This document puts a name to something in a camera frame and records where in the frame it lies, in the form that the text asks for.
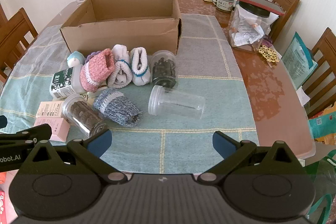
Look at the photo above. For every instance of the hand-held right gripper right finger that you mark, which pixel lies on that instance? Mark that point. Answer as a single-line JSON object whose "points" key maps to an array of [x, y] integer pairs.
{"points": [[223, 145]]}

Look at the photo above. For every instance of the purple crochet flower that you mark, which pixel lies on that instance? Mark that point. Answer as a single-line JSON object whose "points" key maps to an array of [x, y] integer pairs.
{"points": [[90, 56]]}

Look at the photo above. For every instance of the teal paper packet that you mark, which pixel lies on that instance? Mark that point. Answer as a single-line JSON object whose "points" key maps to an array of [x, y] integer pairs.
{"points": [[296, 61]]}

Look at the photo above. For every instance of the purple hair clip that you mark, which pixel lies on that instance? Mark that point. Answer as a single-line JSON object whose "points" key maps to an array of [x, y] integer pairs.
{"points": [[268, 41]]}

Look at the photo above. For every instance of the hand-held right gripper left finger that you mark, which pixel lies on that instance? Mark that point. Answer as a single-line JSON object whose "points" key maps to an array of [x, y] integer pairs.
{"points": [[101, 144]]}

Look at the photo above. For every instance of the clear jar with brown contents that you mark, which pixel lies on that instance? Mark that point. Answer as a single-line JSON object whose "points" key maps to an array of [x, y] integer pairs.
{"points": [[81, 113]]}

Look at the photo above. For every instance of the checked green grey tablecloth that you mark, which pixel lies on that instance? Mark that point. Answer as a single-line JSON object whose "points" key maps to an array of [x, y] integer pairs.
{"points": [[197, 69]]}

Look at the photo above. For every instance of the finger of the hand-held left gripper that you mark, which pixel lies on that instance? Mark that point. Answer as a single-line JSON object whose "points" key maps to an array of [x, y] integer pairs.
{"points": [[3, 121], [31, 133]]}

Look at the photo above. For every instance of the pink knitted sock roll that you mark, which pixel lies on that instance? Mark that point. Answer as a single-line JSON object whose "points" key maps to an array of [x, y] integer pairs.
{"points": [[95, 71]]}

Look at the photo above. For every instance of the clear jar with dark contents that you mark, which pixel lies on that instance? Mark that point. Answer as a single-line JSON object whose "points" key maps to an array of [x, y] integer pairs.
{"points": [[164, 69]]}

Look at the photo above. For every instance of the gold ornament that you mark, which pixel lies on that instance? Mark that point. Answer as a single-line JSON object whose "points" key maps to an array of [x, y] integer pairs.
{"points": [[269, 54]]}

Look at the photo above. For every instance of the white sock roll blue stripe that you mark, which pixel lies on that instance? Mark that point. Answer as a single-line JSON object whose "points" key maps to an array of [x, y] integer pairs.
{"points": [[119, 74], [139, 66]]}

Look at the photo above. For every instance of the pink small carton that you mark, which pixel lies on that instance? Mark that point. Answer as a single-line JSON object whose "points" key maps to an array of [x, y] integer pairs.
{"points": [[59, 129]]}

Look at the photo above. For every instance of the wooden chair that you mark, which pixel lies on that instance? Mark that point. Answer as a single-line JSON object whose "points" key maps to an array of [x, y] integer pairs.
{"points": [[15, 32], [283, 1], [325, 56]]}

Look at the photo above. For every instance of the clear plastic jar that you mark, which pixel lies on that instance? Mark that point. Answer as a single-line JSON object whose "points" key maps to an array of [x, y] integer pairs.
{"points": [[178, 104]]}

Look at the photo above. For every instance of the white bottle light blue cap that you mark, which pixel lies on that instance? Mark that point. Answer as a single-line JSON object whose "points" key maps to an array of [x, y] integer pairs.
{"points": [[65, 82]]}

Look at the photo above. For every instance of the cream small carton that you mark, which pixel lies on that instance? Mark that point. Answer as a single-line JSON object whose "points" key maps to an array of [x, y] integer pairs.
{"points": [[48, 108]]}

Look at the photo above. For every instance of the large clear jar black lid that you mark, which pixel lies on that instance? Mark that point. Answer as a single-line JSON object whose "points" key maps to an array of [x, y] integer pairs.
{"points": [[246, 29]]}

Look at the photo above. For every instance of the blue grey knitted sock roll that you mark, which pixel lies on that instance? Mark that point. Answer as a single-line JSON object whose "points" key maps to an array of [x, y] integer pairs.
{"points": [[118, 108]]}

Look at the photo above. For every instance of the small jar green label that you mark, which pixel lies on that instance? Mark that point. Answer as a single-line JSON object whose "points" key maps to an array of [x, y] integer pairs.
{"points": [[224, 5]]}

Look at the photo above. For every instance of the red printed packets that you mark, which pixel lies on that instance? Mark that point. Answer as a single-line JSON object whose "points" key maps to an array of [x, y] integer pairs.
{"points": [[5, 200]]}

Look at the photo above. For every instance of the colourful printed bag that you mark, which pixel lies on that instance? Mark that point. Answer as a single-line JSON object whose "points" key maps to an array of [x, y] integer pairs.
{"points": [[324, 127]]}

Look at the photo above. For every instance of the brown cardboard box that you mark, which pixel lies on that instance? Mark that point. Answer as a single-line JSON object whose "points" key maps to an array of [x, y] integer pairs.
{"points": [[118, 35]]}

